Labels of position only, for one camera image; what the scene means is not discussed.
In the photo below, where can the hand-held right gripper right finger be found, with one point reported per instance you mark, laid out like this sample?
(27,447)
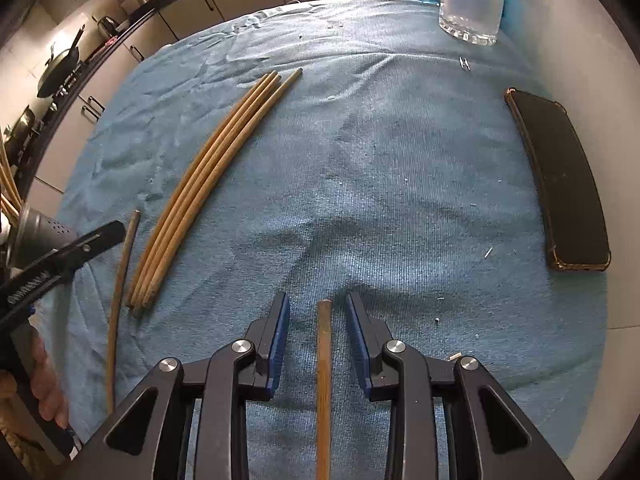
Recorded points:
(359,345)

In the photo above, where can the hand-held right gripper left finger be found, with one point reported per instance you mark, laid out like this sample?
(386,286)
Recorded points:
(279,345)

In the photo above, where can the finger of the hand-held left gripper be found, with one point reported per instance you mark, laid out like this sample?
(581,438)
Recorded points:
(95,242)

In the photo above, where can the light wooden chopstick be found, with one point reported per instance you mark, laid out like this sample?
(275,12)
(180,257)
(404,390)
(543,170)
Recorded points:
(187,185)
(195,185)
(9,175)
(7,187)
(203,185)
(5,202)
(324,385)

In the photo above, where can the dark grey perforated utensil holder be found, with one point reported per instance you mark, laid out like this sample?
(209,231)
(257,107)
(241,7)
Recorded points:
(42,232)

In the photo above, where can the dark wooden chopstick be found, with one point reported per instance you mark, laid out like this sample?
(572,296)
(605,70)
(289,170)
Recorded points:
(118,300)

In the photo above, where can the bundle of wooden chopsticks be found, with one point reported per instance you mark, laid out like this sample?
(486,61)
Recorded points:
(212,185)

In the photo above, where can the person's left hand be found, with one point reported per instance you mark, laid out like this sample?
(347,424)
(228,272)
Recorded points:
(47,385)

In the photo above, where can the blue tablecloth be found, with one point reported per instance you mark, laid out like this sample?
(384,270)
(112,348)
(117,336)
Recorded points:
(375,185)

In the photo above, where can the black wok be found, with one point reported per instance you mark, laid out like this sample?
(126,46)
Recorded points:
(57,67)

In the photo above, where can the black kitchen countertop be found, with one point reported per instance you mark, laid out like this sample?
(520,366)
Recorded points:
(100,55)

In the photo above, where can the pink rag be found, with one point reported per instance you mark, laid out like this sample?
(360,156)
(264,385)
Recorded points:
(109,41)

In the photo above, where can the black smartphone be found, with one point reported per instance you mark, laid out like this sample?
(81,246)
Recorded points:
(560,185)

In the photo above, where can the small metal staple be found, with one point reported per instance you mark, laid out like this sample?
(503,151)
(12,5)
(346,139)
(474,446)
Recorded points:
(465,63)

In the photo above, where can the clear glass beer mug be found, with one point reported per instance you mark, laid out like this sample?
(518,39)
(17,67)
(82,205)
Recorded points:
(470,5)

